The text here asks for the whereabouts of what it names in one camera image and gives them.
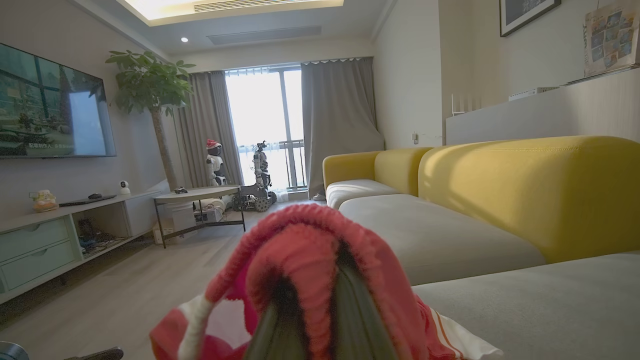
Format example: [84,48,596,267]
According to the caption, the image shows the colourful photo poster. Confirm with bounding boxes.
[583,2,640,79]

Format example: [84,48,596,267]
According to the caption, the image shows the grey sofa seat cushion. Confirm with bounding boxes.
[412,251,640,360]
[338,193,547,287]
[325,178,402,210]

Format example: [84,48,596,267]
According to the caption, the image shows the white box under table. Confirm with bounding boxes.
[193,199,227,224]

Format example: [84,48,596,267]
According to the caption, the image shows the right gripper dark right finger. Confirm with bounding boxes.
[329,266,402,360]

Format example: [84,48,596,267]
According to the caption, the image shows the ceiling air vent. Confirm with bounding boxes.
[207,25,323,46]

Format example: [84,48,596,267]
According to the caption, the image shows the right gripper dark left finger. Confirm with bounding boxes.
[244,299,312,360]

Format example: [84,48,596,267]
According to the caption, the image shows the flat black device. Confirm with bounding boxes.
[58,193,118,208]

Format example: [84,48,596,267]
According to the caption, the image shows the red shorts with white stripes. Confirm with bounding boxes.
[149,203,504,360]

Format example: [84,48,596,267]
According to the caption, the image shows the grey window curtain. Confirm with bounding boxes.
[171,70,245,189]
[300,57,386,199]

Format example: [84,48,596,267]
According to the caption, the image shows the round side table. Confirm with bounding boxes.
[153,185,247,250]

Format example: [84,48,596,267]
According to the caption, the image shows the white robot with red hat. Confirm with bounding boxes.
[204,138,229,187]

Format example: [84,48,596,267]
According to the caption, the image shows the tall green potted tree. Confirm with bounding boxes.
[104,49,197,192]

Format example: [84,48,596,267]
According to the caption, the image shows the small yellow sofa backrest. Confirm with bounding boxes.
[322,147,434,198]

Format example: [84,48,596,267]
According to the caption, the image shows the long low tv cabinet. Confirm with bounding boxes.
[0,189,164,306]

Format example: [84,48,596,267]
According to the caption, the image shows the framed wall picture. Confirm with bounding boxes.
[499,0,562,38]

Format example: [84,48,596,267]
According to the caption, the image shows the large yellow sofa backrest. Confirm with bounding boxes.
[418,135,640,264]

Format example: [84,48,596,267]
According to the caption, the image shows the wheeled robot by window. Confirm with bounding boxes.
[231,141,279,213]

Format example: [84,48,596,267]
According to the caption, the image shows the wall mounted flat television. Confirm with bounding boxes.
[0,42,117,160]

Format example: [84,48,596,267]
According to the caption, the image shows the balcony glass window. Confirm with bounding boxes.
[224,67,308,194]

